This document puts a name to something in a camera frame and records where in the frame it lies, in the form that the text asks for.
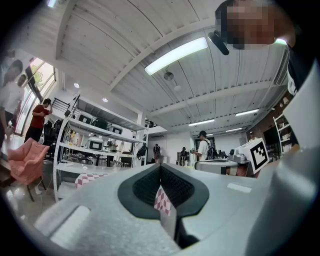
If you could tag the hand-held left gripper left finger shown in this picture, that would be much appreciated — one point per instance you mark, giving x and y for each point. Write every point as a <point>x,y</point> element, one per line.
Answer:
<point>100,212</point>

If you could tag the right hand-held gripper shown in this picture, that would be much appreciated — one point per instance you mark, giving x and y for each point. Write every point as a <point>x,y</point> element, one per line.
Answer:
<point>258,155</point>

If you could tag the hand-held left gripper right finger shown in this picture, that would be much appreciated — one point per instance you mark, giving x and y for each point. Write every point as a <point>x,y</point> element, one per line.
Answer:
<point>215,200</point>

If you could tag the red white checkered cloth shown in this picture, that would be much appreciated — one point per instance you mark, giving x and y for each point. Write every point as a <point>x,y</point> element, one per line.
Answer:
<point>162,202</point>

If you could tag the long ceiling light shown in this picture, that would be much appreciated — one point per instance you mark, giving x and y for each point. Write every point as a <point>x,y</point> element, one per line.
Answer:
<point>201,122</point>
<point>246,112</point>
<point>233,130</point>
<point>175,56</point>

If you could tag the white box appliance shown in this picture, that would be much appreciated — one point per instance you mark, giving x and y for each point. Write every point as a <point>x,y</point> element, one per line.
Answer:
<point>95,143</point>
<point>84,118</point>
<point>116,129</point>

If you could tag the black backpack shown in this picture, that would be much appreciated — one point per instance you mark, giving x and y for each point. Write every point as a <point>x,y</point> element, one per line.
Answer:
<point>141,151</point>

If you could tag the white shelf unit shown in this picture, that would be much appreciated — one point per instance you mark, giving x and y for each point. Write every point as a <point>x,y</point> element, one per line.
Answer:
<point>282,135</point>

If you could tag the white metal shelf rack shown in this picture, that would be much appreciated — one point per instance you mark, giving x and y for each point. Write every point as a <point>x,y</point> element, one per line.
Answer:
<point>82,126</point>

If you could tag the black bag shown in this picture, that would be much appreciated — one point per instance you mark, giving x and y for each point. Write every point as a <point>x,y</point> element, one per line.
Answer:
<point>100,123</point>

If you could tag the salmon pink hanging cloth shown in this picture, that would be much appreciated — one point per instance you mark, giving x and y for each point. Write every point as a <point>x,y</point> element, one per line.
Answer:
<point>25,162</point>

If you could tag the round ceiling fixture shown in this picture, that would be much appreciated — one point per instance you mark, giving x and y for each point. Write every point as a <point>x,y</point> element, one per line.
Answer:
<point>168,75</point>

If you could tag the round ceiling downlight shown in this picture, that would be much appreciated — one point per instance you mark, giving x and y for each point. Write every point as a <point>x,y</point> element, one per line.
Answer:
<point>76,85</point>
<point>105,100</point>

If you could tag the person's black shirt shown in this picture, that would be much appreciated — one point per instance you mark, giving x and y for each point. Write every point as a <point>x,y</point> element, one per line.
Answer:
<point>298,67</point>

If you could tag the person's head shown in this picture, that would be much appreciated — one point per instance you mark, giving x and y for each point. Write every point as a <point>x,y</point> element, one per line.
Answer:
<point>250,25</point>

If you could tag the window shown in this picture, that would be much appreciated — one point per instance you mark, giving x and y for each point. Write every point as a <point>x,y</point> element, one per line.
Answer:
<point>41,77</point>

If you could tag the black head-worn camera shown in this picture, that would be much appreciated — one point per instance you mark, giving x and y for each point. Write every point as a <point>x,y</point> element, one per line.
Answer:
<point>218,43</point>

